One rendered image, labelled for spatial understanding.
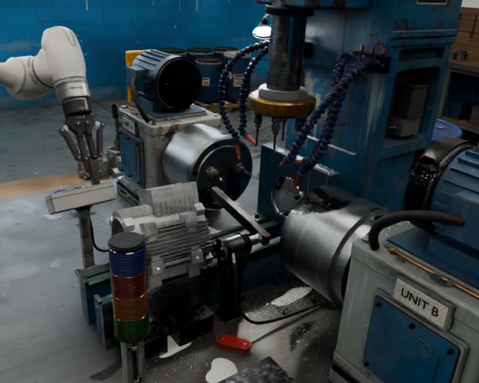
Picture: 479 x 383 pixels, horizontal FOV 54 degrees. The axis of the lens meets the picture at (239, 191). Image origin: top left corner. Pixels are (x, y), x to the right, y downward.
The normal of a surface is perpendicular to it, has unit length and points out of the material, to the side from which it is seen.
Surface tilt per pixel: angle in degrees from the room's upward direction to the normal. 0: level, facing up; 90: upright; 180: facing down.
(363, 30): 90
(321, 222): 43
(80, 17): 90
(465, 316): 90
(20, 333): 0
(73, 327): 0
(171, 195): 67
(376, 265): 90
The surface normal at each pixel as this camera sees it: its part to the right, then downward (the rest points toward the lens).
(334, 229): -0.52, -0.52
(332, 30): -0.81, 0.21
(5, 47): 0.54, 0.36
